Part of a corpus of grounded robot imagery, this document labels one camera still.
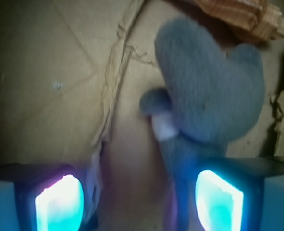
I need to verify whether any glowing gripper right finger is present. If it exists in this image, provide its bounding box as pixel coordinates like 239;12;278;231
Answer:
180;157;284;231

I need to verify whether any orange wooden seashell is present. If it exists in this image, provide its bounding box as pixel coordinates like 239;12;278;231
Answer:
165;0;284;44

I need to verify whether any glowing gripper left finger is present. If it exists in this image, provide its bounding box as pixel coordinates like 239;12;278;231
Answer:
0;163;99;231

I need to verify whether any brown paper bag bin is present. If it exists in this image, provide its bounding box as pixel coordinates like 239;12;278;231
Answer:
0;0;284;231

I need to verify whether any gray plush animal toy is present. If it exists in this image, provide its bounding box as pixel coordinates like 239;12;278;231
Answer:
139;17;265;231

